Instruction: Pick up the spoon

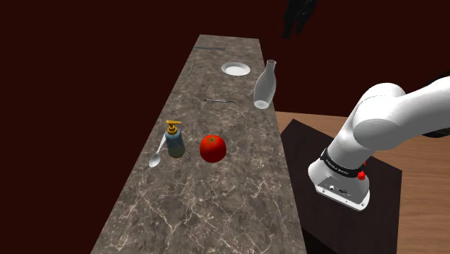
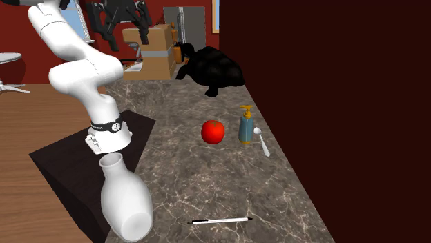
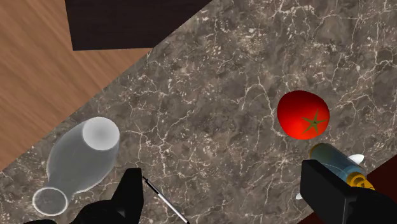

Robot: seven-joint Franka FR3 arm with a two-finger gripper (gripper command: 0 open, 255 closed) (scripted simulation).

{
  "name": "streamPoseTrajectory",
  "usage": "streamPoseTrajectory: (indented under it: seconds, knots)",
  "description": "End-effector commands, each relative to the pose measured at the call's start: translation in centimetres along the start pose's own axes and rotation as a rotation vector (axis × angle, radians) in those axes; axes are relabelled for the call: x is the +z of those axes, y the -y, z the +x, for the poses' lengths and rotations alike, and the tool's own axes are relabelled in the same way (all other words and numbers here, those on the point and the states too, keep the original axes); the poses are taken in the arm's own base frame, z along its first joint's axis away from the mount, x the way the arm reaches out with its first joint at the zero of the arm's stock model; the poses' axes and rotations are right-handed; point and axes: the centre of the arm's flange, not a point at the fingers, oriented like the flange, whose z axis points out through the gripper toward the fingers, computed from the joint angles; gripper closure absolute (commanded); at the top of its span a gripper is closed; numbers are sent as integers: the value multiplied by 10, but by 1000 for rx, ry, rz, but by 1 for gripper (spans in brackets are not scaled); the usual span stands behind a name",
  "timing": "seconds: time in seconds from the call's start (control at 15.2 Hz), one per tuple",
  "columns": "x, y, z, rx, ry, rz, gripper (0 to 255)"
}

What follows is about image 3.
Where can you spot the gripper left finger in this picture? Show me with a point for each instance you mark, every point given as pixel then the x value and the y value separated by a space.
pixel 125 201

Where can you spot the blue bottle with yellow cap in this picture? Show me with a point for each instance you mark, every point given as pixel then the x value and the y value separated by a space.
pixel 336 163

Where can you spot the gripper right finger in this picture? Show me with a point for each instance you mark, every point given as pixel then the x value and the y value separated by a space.
pixel 335 198

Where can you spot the clear glass vase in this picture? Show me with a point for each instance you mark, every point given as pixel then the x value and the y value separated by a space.
pixel 79 161

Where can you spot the red tomato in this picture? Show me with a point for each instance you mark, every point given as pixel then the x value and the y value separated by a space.
pixel 302 115

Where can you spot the black and silver pen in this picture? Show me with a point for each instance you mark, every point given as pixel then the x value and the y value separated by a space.
pixel 164 200

